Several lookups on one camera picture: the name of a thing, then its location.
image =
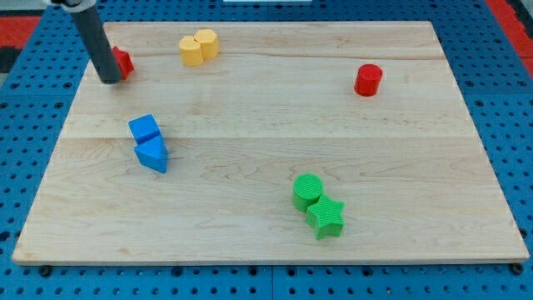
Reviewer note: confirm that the light wooden board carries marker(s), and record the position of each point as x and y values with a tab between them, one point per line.
278	101

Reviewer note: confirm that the blue triangle block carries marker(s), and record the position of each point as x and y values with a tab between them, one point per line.
153	154

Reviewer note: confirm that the blue cube block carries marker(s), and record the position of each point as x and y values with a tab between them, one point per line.
144	128

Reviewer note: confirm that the grey cylindrical robot arm stick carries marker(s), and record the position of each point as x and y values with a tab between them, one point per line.
89	26

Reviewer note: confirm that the yellow heart block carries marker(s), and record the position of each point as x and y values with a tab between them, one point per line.
190	51

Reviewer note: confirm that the green star block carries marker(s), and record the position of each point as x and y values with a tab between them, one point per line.
325	217

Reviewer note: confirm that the green cylinder block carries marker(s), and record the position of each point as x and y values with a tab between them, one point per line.
307	189

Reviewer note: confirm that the red cylinder block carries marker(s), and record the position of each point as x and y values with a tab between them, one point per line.
368	80

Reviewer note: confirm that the yellow hexagon block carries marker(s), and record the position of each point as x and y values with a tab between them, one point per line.
209	42

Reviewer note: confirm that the red star block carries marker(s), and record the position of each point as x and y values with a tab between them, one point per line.
124	62

